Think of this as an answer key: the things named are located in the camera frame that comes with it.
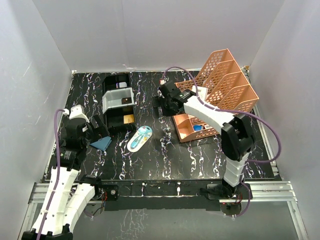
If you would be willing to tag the gold credit card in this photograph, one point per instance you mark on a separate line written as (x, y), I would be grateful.
(128, 119)

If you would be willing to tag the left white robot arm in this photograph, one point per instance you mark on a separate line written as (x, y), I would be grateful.
(60, 210)

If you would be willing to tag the orange mesh file organizer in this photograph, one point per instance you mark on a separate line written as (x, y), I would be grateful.
(227, 88)

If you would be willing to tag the black credit card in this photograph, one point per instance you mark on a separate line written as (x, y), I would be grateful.
(126, 101)

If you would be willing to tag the blue leather card holder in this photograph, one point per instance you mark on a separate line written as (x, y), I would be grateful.
(101, 144)

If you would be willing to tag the aluminium frame rail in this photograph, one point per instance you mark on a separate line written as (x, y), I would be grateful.
(197, 194)

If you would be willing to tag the white paper receipt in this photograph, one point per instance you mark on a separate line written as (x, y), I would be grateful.
(202, 92)

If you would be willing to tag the three-compartment black white tray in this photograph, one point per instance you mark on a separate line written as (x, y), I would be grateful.
(112, 108)

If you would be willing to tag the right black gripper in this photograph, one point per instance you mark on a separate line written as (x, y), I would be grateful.
(163, 104)

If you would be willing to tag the packaged nail clipper blister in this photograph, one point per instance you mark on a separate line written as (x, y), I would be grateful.
(142, 135)

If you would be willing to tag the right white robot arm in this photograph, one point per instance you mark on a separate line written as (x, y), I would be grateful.
(237, 136)

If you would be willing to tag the white credit card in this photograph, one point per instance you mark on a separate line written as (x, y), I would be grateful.
(122, 85)

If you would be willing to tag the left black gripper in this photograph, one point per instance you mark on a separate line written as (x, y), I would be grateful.
(94, 128)

